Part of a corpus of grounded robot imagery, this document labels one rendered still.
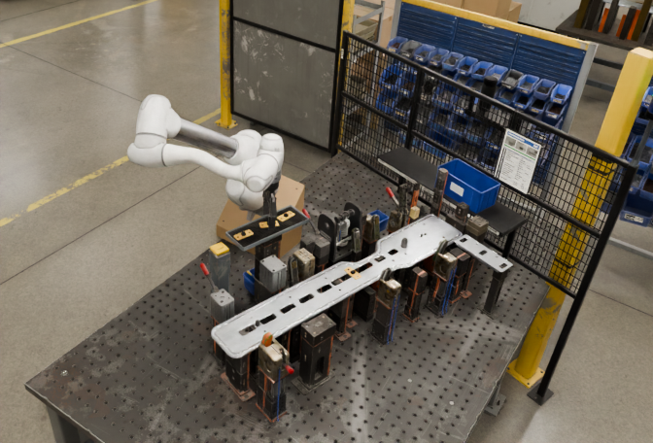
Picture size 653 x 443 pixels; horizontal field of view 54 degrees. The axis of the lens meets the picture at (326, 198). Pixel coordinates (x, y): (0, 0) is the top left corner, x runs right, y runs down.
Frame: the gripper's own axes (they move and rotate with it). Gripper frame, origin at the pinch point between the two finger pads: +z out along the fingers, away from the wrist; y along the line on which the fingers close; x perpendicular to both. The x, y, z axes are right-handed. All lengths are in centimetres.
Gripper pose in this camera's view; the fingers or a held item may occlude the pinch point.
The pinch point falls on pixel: (268, 217)
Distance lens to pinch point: 289.0
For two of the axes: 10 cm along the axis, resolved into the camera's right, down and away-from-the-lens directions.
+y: 3.0, 5.6, -7.7
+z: -0.8, 8.2, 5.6
